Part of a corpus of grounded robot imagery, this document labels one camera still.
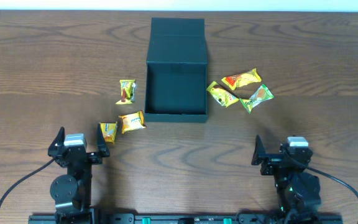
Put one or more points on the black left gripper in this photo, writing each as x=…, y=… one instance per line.
x=102, y=150

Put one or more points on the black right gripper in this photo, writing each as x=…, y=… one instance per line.
x=271, y=160

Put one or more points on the yellow cheddar sandwich snack packet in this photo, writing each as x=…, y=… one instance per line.
x=109, y=131

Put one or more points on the green pandan cake snack packet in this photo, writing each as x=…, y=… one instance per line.
x=262, y=94

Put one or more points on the orange cracker snack packet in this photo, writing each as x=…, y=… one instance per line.
x=132, y=122

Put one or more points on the yellow chocolate cake snack packet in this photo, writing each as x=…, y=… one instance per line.
x=222, y=96

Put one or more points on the yellow chocolate wafer snack packet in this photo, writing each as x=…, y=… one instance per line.
x=127, y=92

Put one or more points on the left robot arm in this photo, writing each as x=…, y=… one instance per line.
x=72, y=191

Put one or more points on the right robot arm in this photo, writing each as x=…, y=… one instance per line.
x=298, y=191

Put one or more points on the dark green open box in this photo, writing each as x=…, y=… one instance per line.
x=177, y=70

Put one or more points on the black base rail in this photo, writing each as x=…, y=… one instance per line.
x=128, y=218

